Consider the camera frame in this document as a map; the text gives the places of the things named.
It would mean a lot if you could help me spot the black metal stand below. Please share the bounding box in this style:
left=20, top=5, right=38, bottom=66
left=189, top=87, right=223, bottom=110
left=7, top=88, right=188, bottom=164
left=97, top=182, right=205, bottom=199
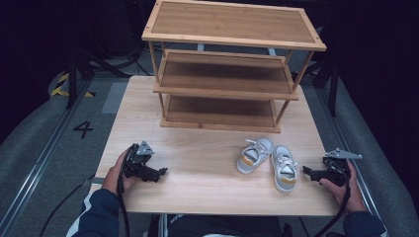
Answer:
left=310, top=48, right=341, bottom=119
left=65, top=0, right=139, bottom=111

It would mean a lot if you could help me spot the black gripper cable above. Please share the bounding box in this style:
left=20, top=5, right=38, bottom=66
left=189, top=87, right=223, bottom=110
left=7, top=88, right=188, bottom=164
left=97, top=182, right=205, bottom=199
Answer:
left=116, top=147, right=131, bottom=237
left=311, top=179, right=352, bottom=237

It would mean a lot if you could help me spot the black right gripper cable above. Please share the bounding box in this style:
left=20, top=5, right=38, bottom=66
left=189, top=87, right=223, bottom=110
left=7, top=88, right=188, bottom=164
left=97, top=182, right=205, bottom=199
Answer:
left=311, top=179, right=352, bottom=237

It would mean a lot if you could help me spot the three-tier wooden shoe rack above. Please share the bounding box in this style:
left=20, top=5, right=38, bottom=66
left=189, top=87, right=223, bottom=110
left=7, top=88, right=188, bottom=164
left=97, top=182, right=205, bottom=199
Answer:
left=141, top=0, right=328, bottom=134

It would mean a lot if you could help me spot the person's left hand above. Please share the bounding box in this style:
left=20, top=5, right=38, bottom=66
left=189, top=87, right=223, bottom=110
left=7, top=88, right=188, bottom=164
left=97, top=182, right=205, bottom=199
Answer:
left=101, top=148, right=142, bottom=196

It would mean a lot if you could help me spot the person's dark clothed lap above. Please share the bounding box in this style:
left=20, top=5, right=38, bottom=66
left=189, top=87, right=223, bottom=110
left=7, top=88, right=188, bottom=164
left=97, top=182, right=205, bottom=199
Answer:
left=147, top=213, right=293, bottom=237

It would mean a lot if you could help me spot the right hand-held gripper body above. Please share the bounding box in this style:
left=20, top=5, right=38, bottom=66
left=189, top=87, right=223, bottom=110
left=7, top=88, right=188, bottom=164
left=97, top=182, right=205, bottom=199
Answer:
left=321, top=147, right=363, bottom=188

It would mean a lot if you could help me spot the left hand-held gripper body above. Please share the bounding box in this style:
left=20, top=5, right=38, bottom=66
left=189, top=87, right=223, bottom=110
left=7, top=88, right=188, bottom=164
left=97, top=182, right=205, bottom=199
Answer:
left=122, top=140, right=156, bottom=182

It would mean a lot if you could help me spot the small white grey sneaker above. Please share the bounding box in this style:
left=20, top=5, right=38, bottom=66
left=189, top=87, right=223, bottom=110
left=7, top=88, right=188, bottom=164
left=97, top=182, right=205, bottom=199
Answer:
left=270, top=144, right=298, bottom=194
left=235, top=137, right=274, bottom=176

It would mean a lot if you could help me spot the metal floor rail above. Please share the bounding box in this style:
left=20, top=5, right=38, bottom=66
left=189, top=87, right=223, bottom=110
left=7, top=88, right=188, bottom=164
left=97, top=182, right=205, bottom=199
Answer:
left=314, top=86, right=383, bottom=219
left=0, top=78, right=94, bottom=233

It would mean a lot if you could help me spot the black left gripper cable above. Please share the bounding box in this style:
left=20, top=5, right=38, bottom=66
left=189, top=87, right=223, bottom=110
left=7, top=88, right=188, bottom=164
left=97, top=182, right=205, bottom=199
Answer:
left=116, top=147, right=131, bottom=237

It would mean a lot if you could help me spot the person's right hand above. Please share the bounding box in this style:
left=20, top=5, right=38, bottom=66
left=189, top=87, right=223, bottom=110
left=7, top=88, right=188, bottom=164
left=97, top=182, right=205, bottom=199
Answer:
left=319, top=161, right=369, bottom=213

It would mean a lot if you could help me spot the black floor cable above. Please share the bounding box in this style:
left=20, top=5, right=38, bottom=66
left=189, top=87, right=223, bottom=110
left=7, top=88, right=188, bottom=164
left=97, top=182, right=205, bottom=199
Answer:
left=39, top=182, right=87, bottom=237

